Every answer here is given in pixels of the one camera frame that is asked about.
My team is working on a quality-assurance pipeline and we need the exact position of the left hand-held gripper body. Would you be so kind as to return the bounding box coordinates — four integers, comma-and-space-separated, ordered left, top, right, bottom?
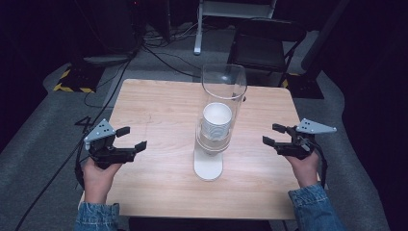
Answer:
84, 118, 138, 170

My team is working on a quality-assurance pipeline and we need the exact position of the long black floor cable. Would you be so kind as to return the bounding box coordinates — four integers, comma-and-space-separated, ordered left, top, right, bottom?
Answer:
13, 52, 138, 231

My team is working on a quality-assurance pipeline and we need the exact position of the yellow black striped floor plate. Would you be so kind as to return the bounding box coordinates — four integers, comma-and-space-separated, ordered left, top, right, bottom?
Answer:
281, 72, 325, 100
52, 64, 106, 94

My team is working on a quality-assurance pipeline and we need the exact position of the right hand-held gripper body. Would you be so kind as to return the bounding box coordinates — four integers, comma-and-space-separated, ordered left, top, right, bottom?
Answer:
274, 117, 338, 161

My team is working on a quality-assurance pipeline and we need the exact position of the right hand-held gripper cable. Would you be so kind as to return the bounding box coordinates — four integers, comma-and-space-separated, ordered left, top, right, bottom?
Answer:
311, 141, 329, 191

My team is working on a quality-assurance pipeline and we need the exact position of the white paper cup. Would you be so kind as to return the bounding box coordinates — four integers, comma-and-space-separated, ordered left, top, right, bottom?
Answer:
200, 101, 233, 139

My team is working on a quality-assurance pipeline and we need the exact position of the dark slanted pole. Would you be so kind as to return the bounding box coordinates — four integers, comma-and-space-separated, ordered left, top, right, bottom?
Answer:
300, 0, 351, 72

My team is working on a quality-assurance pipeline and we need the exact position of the person's right hand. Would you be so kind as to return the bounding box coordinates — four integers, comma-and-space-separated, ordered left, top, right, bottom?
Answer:
284, 149, 320, 189

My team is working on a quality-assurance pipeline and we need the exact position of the white desk frame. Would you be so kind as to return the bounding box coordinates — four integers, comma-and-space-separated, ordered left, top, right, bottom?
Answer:
192, 0, 279, 56

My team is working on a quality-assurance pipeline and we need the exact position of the black folding chair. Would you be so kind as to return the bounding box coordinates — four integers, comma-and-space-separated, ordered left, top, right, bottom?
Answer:
226, 18, 308, 89

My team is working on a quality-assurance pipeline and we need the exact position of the person's left hand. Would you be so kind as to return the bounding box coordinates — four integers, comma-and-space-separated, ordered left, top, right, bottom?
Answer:
81, 157, 123, 205

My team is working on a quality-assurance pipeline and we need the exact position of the bundle of cables on floor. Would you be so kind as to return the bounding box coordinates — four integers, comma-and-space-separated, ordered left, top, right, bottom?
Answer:
140, 22, 206, 80

